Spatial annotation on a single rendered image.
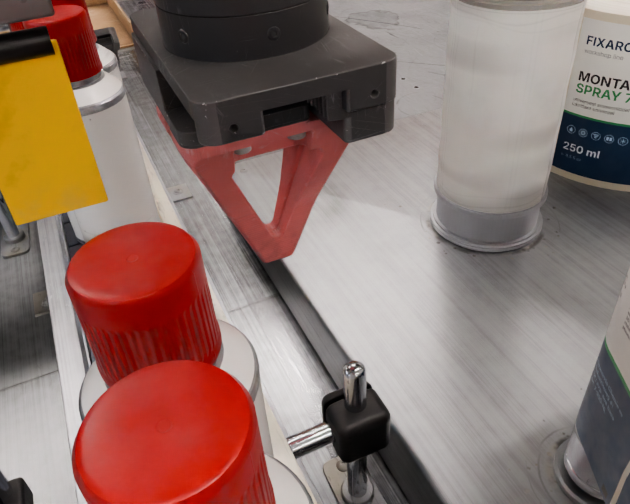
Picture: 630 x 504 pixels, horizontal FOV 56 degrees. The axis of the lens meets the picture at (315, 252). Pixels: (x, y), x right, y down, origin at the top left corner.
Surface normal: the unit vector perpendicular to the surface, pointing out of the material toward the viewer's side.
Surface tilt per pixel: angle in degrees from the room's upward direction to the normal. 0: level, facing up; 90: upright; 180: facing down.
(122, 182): 90
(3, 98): 90
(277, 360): 0
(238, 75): 1
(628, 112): 90
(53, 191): 90
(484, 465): 0
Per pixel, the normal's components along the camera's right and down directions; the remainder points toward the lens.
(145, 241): -0.07, -0.76
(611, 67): -0.61, 0.51
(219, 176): 0.40, 0.79
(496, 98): -0.36, 0.62
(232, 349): 0.60, -0.71
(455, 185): -0.78, 0.46
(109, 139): 0.66, 0.44
